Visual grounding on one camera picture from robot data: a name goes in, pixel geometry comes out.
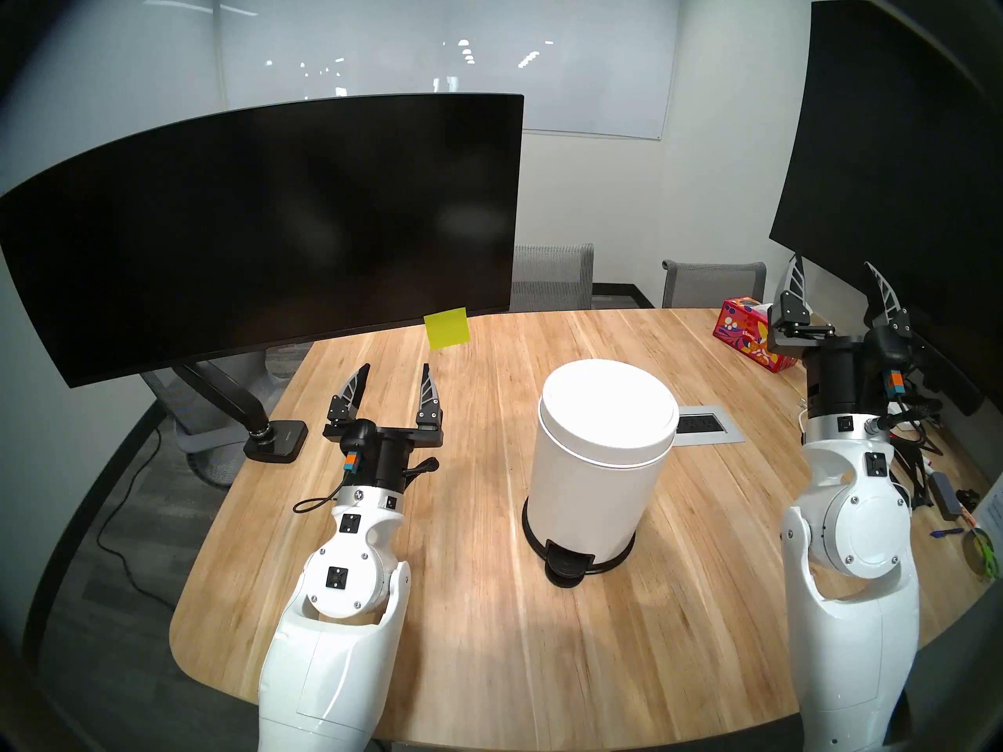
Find black floor cable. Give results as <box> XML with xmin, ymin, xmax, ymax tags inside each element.
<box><xmin>96</xmin><ymin>425</ymin><xmax>179</xmax><ymax>612</ymax></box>

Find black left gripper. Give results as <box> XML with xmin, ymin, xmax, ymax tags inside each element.
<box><xmin>323</xmin><ymin>363</ymin><xmax>445</xmax><ymax>494</ymax></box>

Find yellow sticky note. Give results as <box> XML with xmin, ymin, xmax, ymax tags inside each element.
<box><xmin>424</xmin><ymin>307</ymin><xmax>472</xmax><ymax>350</ymax></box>

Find black camera cable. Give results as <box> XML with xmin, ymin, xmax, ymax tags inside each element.
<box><xmin>294</xmin><ymin>476</ymin><xmax>349</xmax><ymax>515</ymax></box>
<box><xmin>876</xmin><ymin>394</ymin><xmax>947</xmax><ymax>434</ymax></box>

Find black wall-mounted screen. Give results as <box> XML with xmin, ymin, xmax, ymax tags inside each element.
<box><xmin>769</xmin><ymin>0</ymin><xmax>1003</xmax><ymax>403</ymax></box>

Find colourful red tissue box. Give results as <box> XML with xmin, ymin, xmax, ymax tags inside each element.
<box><xmin>713</xmin><ymin>296</ymin><xmax>798</xmax><ymax>374</ymax></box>

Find black right camera cable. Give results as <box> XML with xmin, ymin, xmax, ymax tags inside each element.
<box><xmin>876</xmin><ymin>394</ymin><xmax>947</xmax><ymax>434</ymax></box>

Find grey ribbed office chair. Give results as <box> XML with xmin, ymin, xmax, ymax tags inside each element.
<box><xmin>511</xmin><ymin>244</ymin><xmax>595</xmax><ymax>313</ymax></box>

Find glass whiteboard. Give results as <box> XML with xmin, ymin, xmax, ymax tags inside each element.
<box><xmin>215</xmin><ymin>0</ymin><xmax>681</xmax><ymax>141</ymax></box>

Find grey mesh office chair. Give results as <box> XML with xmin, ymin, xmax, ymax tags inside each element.
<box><xmin>662</xmin><ymin>259</ymin><xmax>767</xmax><ymax>310</ymax></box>

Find black left camera cable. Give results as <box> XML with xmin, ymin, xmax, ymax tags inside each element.
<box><xmin>294</xmin><ymin>476</ymin><xmax>349</xmax><ymax>515</ymax></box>

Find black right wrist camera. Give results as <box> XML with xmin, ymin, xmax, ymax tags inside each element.
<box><xmin>866</xmin><ymin>324</ymin><xmax>916</xmax><ymax>396</ymax></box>

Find green scissors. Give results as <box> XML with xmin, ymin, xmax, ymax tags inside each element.
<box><xmin>964</xmin><ymin>527</ymin><xmax>1001</xmax><ymax>580</ymax></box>

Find silver table outlet panel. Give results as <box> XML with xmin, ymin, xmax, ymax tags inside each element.
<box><xmin>674</xmin><ymin>405</ymin><xmax>745</xmax><ymax>447</ymax></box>

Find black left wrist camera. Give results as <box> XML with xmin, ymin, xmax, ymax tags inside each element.
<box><xmin>341</xmin><ymin>418</ymin><xmax>382</xmax><ymax>475</ymax></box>

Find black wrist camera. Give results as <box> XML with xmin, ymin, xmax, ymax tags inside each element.
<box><xmin>866</xmin><ymin>324</ymin><xmax>916</xmax><ymax>396</ymax></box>
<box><xmin>341</xmin><ymin>418</ymin><xmax>382</xmax><ymax>475</ymax></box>

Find black folding stand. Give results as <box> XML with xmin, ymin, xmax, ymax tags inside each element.
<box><xmin>889</xmin><ymin>428</ymin><xmax>945</xmax><ymax>508</ymax></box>

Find white pedal trash can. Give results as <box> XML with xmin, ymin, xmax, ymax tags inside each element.
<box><xmin>522</xmin><ymin>359</ymin><xmax>680</xmax><ymax>588</ymax></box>

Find white paper sheet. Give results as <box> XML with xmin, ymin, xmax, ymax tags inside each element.
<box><xmin>974</xmin><ymin>476</ymin><xmax>1003</xmax><ymax>559</ymax></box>

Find grey adapter dongle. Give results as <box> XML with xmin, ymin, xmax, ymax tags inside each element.
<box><xmin>929</xmin><ymin>471</ymin><xmax>963</xmax><ymax>520</ymax></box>

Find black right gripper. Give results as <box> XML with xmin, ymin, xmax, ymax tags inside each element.
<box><xmin>768</xmin><ymin>252</ymin><xmax>914</xmax><ymax>422</ymax></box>

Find curved black desk monitor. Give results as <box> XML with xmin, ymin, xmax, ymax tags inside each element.
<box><xmin>0</xmin><ymin>93</ymin><xmax>524</xmax><ymax>389</ymax></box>

